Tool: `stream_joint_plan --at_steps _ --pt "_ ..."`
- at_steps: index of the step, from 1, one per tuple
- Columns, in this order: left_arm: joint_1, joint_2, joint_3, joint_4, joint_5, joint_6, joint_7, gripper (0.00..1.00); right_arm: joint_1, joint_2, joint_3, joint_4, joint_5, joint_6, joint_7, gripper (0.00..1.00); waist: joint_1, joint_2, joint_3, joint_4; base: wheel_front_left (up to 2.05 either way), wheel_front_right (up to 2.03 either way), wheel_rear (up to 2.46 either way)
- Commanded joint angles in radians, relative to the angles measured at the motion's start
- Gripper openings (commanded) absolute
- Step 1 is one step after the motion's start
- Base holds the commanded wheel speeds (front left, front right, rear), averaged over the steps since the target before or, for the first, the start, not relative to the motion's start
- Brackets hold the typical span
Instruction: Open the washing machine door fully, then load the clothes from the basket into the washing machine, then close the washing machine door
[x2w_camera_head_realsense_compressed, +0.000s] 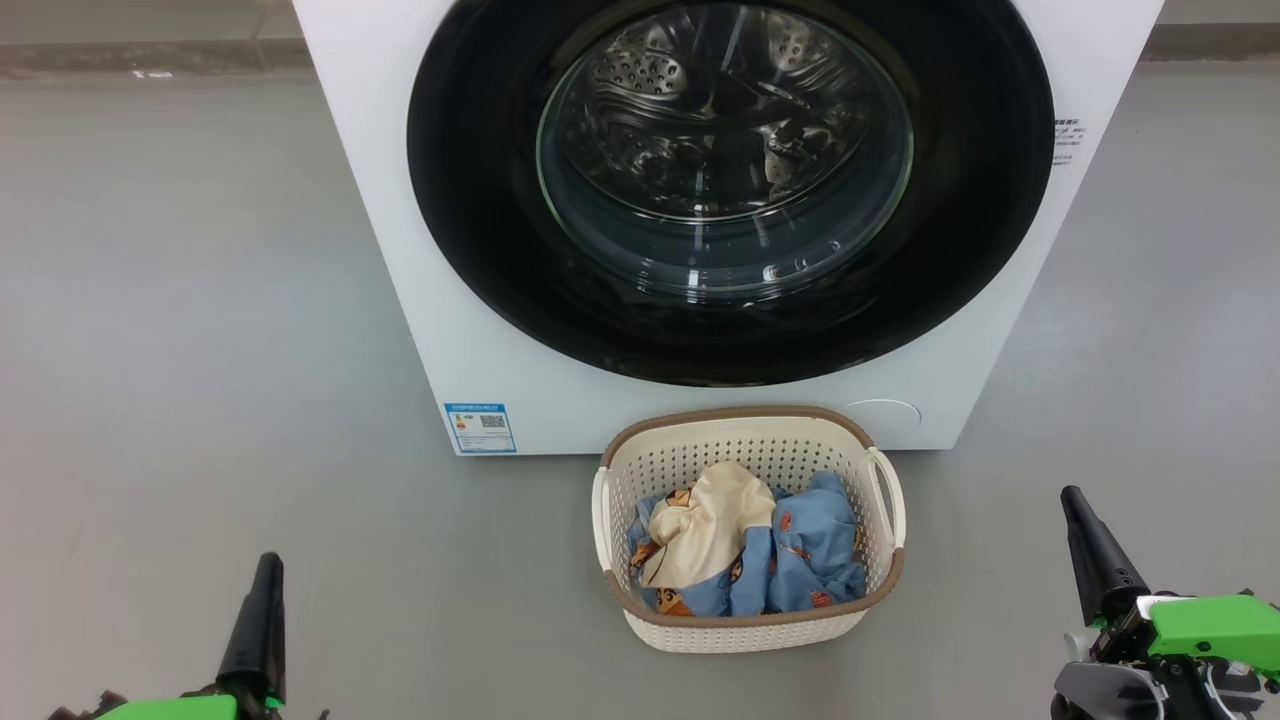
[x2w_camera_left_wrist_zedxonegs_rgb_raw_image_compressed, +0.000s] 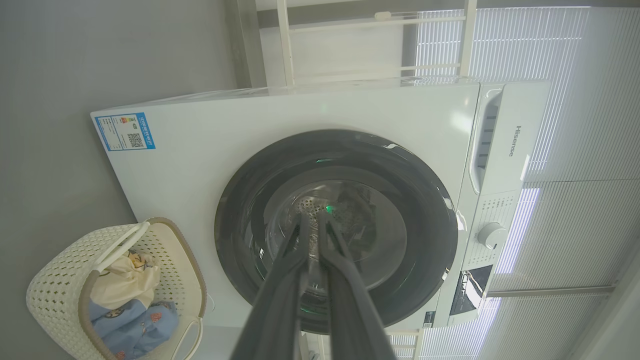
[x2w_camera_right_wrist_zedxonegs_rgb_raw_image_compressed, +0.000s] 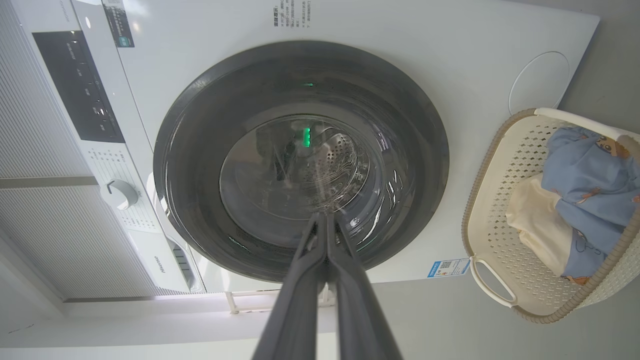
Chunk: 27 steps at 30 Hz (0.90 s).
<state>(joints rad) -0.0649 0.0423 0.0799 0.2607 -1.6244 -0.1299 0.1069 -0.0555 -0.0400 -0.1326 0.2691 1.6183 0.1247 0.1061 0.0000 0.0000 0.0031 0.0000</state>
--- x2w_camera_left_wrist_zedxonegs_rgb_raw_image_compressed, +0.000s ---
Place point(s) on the white front-load washing machine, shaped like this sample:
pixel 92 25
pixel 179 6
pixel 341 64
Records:
pixel 200 150

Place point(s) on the black round glass washer door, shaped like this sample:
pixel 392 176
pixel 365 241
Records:
pixel 400 280

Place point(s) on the cream perforated laundry basket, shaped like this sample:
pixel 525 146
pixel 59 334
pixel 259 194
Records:
pixel 55 295

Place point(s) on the black washer display panel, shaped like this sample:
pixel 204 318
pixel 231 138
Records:
pixel 470 290

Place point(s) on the blue bear print garment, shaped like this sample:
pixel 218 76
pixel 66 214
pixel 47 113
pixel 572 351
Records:
pixel 135 330

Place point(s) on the white metal railing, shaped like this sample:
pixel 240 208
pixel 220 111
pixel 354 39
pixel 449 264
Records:
pixel 286 50

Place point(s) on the cream cloth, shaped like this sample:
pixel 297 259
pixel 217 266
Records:
pixel 125 285

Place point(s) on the white detergent drawer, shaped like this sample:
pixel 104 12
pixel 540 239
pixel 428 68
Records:
pixel 530 125

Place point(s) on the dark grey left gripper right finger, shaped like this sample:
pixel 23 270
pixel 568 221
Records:
pixel 350 320

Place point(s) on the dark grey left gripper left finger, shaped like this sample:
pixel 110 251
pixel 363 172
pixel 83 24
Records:
pixel 272 310

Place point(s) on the white washing machine dial knob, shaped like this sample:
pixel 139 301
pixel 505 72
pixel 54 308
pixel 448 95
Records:
pixel 491 236

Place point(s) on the blue energy label sticker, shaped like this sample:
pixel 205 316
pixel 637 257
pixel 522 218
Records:
pixel 125 131

